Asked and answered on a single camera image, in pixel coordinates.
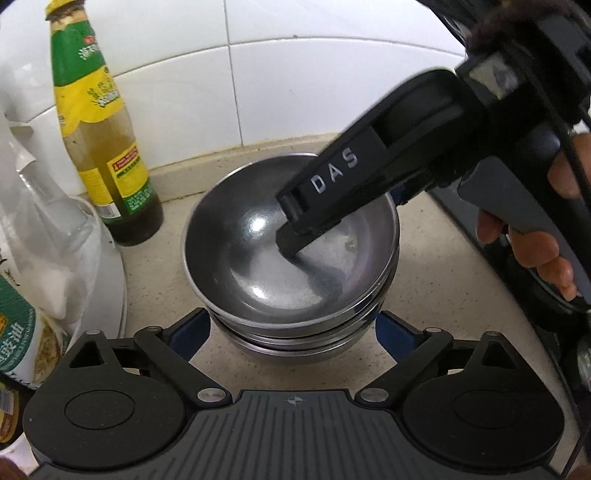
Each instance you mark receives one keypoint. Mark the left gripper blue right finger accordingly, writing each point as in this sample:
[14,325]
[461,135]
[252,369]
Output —
[399,338]

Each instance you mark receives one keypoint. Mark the white two-tier turntable rack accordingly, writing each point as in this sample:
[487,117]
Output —
[106,311]

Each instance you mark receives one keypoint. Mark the steel bowl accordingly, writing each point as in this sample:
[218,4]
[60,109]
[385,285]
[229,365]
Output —
[258,265]
[315,349]
[300,332]

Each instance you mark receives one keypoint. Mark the purple label fish sauce bottle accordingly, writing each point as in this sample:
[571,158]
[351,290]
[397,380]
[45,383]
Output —
[32,343]

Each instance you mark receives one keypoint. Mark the green yellow label oil bottle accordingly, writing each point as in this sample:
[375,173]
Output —
[96,128]

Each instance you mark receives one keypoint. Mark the clear plastic bag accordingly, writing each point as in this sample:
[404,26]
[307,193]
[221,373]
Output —
[53,240]

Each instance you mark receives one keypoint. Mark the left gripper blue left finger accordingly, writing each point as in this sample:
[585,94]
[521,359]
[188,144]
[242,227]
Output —
[187,335]

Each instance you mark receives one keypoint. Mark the yellow cap vinegar bottle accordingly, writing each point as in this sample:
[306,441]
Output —
[14,398]

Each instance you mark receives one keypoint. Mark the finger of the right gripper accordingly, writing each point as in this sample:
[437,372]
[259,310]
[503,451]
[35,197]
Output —
[346,171]
[323,221]

